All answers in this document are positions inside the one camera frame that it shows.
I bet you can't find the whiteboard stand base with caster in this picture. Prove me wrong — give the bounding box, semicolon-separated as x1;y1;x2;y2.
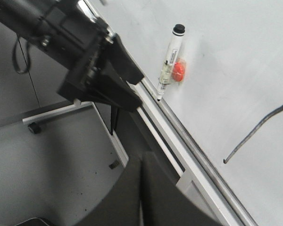
22;99;92;134

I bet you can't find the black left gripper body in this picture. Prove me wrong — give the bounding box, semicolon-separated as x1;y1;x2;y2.
37;4;114;104

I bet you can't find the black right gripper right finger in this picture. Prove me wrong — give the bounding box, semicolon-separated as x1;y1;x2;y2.
141;152;219;226

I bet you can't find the aluminium whiteboard tray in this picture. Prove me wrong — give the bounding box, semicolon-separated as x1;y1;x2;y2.
130;79;257;226

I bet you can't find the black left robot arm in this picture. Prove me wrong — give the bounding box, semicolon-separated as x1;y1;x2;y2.
0;0;144;112

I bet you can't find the white whiteboard marker pen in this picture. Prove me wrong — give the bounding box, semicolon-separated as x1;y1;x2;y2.
156;24;185;101

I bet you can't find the red round magnet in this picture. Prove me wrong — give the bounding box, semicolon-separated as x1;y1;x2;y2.
172;62;185;82

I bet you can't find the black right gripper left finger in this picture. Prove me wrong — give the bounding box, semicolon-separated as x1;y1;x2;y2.
77;156;142;226

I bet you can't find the black cable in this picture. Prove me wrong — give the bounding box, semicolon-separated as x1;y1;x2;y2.
12;35;32;75

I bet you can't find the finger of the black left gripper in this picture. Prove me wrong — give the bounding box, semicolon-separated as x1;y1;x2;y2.
101;33;144;85
83;72;142;112

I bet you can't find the white whiteboard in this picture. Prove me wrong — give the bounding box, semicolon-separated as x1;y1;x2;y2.
91;0;283;226

